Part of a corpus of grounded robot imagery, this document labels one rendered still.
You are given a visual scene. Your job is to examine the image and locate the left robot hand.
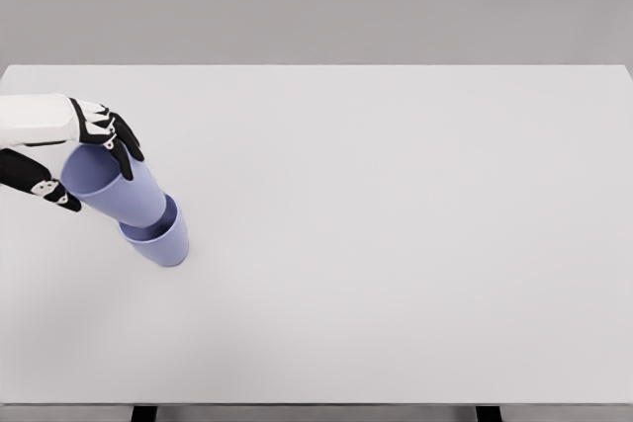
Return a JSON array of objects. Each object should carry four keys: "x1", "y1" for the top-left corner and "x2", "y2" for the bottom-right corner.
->
[{"x1": 0, "y1": 93, "x2": 145, "y2": 213}]

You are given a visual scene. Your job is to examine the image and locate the lavender blue plastic cup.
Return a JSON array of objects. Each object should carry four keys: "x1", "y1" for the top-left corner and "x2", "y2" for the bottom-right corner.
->
[
  {"x1": 59, "y1": 142, "x2": 169, "y2": 228},
  {"x1": 118, "y1": 192, "x2": 191, "y2": 269}
]

